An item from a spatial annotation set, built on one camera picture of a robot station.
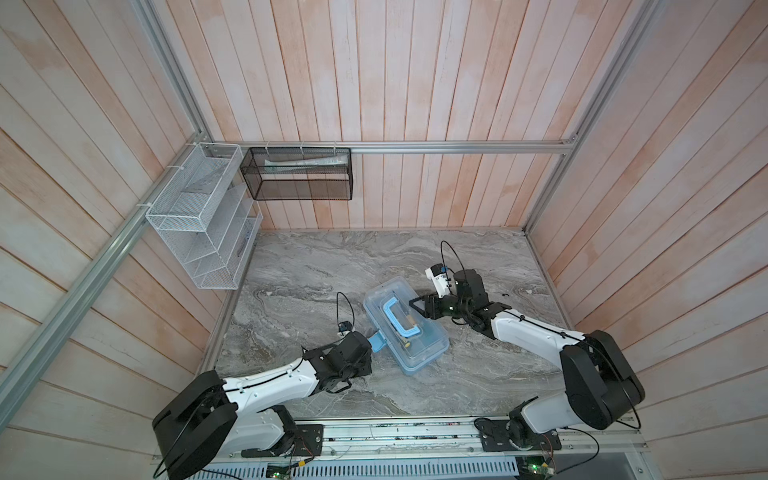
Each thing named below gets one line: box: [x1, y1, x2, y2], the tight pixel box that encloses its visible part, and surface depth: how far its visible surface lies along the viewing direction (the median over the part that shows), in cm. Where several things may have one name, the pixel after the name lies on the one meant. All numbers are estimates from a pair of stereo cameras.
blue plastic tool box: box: [363, 276, 450, 376], surface depth 84 cm
